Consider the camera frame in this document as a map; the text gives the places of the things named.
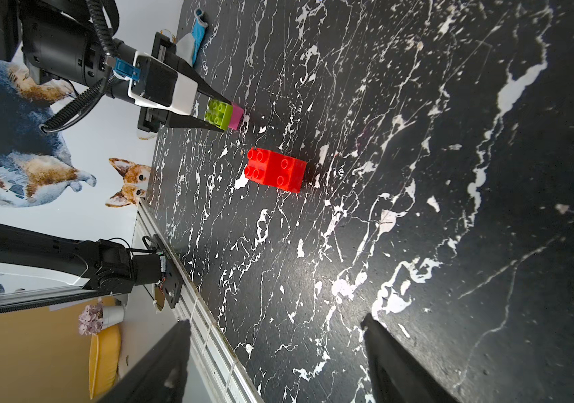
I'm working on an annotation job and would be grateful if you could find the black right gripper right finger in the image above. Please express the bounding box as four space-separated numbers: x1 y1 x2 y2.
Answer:
361 314 457 403

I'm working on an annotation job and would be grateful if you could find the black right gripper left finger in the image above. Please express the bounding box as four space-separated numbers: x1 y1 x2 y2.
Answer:
101 320 191 402

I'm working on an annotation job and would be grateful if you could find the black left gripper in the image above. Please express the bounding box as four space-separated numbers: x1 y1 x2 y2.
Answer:
137 32 232 133

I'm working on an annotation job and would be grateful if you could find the green lego brick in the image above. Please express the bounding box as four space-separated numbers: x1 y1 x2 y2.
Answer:
204 99 233 130

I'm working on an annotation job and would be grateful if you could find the pink lego brick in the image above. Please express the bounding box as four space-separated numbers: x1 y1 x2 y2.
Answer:
228 104 244 130

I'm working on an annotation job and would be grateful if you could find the red lego brick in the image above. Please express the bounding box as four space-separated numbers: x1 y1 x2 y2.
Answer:
243 148 306 193

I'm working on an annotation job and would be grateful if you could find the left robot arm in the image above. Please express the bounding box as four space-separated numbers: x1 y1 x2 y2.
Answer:
0 1 240 134

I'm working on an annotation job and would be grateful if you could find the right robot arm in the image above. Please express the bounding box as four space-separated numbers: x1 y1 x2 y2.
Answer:
0 224 456 402

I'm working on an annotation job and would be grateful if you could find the yellow cushion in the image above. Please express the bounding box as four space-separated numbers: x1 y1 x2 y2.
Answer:
88 326 121 400

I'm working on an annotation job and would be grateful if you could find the small flower pot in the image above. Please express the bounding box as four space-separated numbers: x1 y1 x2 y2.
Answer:
78 302 124 336

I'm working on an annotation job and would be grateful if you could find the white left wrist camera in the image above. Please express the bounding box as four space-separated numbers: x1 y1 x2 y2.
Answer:
128 51 197 115

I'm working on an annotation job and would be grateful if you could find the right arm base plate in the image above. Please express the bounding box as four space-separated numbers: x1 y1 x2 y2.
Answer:
153 234 185 309

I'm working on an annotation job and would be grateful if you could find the aluminium frame rail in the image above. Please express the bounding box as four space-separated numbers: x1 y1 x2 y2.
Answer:
0 200 265 403

